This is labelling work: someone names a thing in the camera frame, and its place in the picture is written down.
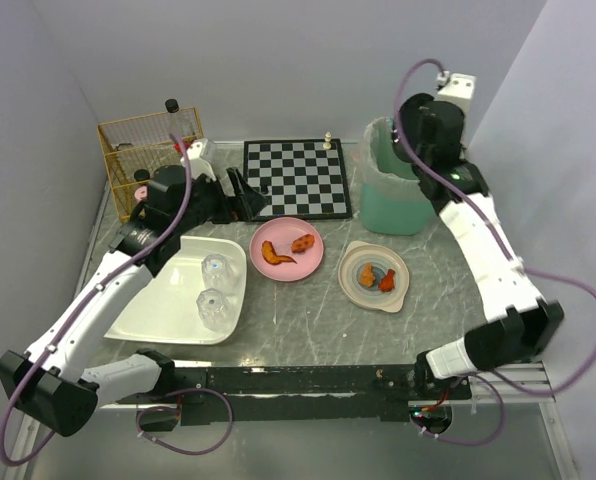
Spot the pink plate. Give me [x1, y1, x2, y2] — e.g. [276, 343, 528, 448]
[249, 217, 325, 282]

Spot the clear plastic cup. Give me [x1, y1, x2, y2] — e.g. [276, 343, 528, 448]
[201, 254, 238, 292]
[196, 288, 235, 332]

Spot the pink lid seasoning jar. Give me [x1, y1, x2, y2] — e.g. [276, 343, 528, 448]
[134, 185, 148, 202]

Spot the clear bottle red label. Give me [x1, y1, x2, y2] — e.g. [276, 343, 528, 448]
[164, 98, 199, 151]

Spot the black cap pepper shaker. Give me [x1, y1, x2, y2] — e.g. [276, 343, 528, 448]
[133, 168, 151, 186]

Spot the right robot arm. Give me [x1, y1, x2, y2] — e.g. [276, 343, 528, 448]
[392, 93, 564, 384]

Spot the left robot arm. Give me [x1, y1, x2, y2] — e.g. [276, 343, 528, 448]
[0, 165, 267, 437]

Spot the black white chessboard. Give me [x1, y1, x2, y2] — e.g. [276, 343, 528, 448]
[243, 138, 353, 222]

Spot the chicken wing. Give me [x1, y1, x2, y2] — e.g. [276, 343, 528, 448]
[261, 240, 296, 265]

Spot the orange fried food piece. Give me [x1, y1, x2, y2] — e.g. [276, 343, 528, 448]
[291, 234, 315, 254]

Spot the clear bin liner bag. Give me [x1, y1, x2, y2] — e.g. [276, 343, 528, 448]
[353, 117, 427, 202]

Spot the green trash bin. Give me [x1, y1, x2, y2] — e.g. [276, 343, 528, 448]
[361, 116, 439, 236]

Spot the white chess piece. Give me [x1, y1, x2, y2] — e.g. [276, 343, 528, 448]
[323, 132, 332, 150]

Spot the white plastic tub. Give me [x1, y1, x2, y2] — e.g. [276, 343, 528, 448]
[105, 236, 247, 345]

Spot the beige blue ceramic plate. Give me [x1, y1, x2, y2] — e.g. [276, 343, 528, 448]
[338, 241, 410, 313]

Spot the orange nugget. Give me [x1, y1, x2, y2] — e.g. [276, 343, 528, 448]
[358, 263, 376, 288]

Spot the red chicken piece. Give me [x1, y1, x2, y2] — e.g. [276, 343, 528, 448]
[378, 269, 395, 292]

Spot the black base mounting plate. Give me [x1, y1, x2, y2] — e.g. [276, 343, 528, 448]
[119, 364, 472, 426]

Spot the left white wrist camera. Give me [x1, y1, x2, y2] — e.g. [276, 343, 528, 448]
[174, 138, 217, 181]

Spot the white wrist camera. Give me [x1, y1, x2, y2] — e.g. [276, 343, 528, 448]
[435, 71, 477, 114]
[174, 138, 217, 181]

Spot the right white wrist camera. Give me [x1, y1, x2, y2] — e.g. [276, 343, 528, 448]
[435, 71, 477, 114]

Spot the yellow wire rack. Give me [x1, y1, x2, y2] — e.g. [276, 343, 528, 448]
[98, 107, 204, 222]

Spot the aluminium rail frame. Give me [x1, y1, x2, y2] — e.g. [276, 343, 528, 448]
[2, 362, 574, 480]

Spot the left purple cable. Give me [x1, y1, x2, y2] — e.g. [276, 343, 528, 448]
[0, 131, 234, 467]

